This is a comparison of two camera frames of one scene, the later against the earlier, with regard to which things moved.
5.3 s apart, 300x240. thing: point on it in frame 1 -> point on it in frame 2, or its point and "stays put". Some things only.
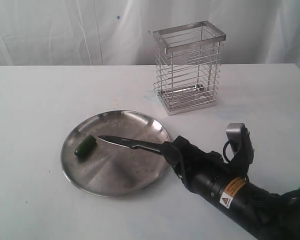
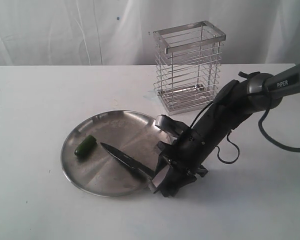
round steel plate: [110, 170] stays put
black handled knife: [156, 146] -> [130, 161]
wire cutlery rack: [187, 66] stays put
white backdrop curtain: [120, 32] stays put
